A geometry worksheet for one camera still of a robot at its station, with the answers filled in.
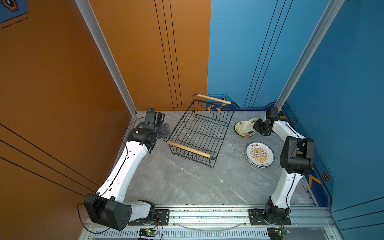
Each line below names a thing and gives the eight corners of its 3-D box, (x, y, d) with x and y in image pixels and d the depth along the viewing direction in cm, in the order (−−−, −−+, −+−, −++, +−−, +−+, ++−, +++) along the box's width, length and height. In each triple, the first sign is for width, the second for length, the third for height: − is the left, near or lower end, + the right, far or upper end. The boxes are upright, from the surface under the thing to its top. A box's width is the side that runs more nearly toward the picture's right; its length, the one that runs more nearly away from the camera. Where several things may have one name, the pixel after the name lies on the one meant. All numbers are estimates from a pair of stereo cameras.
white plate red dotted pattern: (247, 168, 92) (249, 166, 89) (242, 144, 103) (243, 141, 100) (276, 168, 92) (279, 166, 89) (268, 144, 103) (270, 141, 100)
